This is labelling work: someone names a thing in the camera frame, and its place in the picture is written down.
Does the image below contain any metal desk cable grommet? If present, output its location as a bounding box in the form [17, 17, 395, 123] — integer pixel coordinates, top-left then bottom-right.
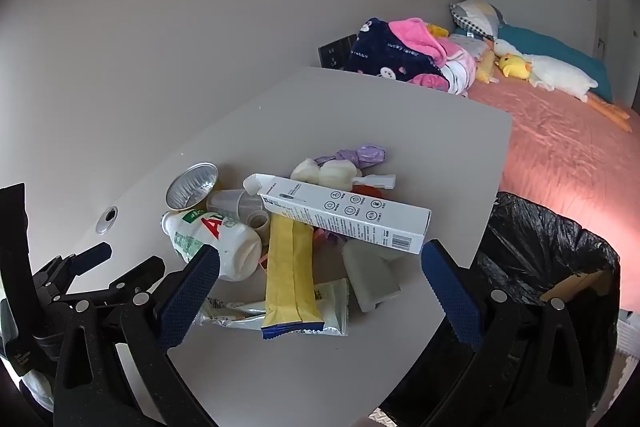
[97, 206, 120, 234]

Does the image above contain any teal pillow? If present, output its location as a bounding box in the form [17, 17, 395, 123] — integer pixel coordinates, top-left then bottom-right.
[497, 24, 613, 102]

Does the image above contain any foam floor mat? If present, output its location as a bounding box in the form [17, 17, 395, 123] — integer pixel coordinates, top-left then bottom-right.
[597, 309, 640, 413]

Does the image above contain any navy printed blanket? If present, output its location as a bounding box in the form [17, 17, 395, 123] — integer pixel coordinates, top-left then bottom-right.
[347, 18, 451, 90]

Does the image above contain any checkered pillow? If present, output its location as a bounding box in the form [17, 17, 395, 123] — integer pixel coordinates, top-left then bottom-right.
[449, 0, 508, 40]

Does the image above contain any crumpled silver wrapper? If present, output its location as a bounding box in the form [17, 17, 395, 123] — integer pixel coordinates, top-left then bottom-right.
[194, 297, 268, 328]

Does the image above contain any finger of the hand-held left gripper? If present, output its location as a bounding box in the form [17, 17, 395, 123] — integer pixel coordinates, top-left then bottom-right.
[62, 256, 166, 308]
[31, 242, 113, 293]

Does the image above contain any black wall socket panel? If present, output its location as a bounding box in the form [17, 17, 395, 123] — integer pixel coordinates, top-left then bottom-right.
[318, 34, 358, 72]

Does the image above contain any long white cardboard box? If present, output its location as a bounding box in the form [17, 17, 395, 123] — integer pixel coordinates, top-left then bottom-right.
[243, 173, 432, 255]

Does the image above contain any white green snack wrapper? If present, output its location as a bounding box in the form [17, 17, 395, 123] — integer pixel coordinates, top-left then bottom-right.
[300, 278, 349, 337]

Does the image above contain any trash bin with black bag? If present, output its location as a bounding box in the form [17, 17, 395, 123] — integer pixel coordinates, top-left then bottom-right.
[380, 192, 621, 427]

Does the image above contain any yellow snack wrapper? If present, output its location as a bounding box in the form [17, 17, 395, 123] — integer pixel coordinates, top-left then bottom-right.
[260, 212, 323, 340]

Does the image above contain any purple plastic bag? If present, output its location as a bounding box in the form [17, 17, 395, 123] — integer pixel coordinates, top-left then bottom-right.
[314, 144, 388, 170]

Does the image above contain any white goose plush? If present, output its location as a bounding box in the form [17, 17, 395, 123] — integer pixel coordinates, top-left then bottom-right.
[492, 38, 632, 132]

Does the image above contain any bed with pink sheet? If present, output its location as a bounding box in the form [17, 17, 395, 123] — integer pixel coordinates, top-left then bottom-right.
[462, 77, 640, 308]

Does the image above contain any clear plastic cup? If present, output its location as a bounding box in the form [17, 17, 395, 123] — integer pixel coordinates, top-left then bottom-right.
[206, 188, 266, 225]

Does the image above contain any small white plastic tab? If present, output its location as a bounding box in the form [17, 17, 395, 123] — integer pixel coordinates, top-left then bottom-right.
[353, 173, 397, 189]

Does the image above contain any round foil cup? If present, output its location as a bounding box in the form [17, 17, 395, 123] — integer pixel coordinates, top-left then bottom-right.
[165, 162, 219, 212]

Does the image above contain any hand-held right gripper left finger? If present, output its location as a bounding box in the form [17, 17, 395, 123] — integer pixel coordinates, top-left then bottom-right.
[54, 246, 221, 427]

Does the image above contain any yellow duck plush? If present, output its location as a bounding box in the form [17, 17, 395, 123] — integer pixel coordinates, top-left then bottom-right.
[496, 53, 533, 82]

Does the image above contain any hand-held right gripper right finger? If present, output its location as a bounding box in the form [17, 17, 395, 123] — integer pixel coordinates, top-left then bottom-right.
[380, 239, 601, 427]

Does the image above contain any white door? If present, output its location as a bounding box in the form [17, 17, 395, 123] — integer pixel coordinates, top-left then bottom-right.
[592, 0, 640, 68]

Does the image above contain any brown cardboard piece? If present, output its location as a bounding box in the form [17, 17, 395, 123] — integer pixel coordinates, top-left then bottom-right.
[540, 269, 613, 305]

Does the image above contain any pink white cartoon blanket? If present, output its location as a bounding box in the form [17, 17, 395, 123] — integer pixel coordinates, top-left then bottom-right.
[440, 34, 478, 95]

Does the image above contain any white plastic drink bottle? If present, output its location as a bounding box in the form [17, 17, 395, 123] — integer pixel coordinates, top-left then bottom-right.
[161, 209, 263, 283]

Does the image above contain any pink fleece blanket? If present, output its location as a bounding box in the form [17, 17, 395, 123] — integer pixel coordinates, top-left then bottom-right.
[389, 19, 451, 68]

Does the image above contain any grey plastic container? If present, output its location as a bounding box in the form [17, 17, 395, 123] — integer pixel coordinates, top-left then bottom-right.
[342, 239, 403, 313]

